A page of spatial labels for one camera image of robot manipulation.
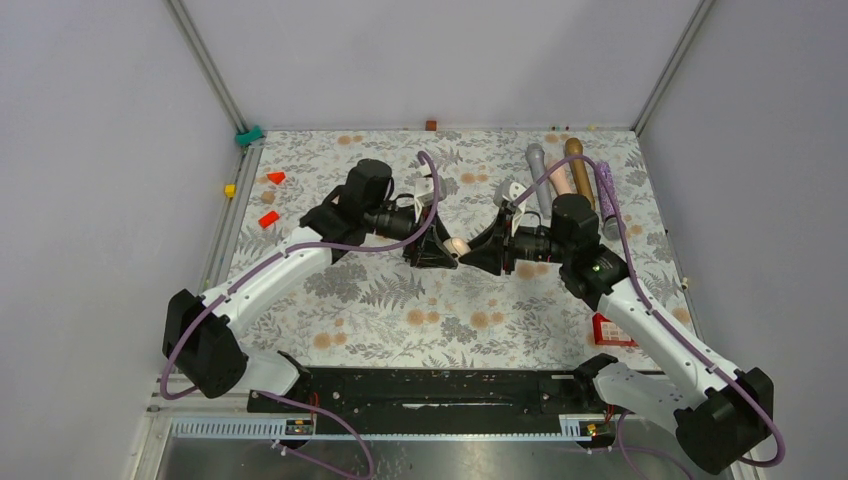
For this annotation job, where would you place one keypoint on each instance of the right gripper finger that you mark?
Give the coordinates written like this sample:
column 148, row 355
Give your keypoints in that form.
column 500, row 228
column 490, row 259

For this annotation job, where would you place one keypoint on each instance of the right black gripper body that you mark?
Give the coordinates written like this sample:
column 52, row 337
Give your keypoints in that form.
column 537, row 244

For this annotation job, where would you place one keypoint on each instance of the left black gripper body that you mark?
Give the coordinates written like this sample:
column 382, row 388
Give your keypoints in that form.
column 399, row 224

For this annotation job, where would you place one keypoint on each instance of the pink earbud charging case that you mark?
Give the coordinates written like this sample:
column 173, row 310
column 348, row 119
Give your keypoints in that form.
column 456, row 247

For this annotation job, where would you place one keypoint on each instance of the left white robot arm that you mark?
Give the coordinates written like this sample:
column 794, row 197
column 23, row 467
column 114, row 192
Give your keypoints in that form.
column 200, row 342

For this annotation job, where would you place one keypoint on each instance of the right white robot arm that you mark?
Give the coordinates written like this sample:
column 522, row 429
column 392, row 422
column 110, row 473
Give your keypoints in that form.
column 716, row 411

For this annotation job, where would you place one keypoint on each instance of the pink toy microphone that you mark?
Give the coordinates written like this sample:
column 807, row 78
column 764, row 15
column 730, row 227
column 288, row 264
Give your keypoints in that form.
column 559, row 181

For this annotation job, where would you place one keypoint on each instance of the floral patterned mat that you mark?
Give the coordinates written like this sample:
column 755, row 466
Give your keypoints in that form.
column 374, row 310

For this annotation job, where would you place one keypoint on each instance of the purple glitter toy microphone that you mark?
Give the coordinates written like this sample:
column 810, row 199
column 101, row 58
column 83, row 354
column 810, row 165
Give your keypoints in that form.
column 608, row 202

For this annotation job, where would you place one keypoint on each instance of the gold toy microphone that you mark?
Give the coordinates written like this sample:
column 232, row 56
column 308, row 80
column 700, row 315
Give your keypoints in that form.
column 579, row 172

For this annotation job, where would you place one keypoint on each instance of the red plastic box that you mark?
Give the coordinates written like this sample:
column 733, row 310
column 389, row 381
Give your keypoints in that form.
column 607, row 333

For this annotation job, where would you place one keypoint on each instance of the red block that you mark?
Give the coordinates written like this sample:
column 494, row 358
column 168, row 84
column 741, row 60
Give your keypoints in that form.
column 269, row 219

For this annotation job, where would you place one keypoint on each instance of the orange triangular block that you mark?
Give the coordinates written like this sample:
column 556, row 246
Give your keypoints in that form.
column 276, row 177

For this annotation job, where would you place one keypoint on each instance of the teal clamp block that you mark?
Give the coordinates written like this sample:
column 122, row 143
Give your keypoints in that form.
column 246, row 138

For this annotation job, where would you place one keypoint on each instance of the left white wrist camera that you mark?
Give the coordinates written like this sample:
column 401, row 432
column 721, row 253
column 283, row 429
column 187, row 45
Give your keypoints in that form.
column 423, row 192

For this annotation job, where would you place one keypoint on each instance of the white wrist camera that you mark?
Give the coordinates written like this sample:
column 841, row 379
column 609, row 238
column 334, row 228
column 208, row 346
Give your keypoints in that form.
column 423, row 192
column 505, row 196

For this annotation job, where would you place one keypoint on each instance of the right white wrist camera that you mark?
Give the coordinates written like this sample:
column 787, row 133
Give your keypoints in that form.
column 505, row 196

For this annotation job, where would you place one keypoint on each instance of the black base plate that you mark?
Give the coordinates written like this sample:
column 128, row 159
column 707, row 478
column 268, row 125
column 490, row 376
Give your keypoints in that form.
column 449, row 402

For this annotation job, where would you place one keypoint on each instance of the aluminium frame rail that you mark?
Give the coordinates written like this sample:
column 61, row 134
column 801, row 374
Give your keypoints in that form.
column 208, row 67

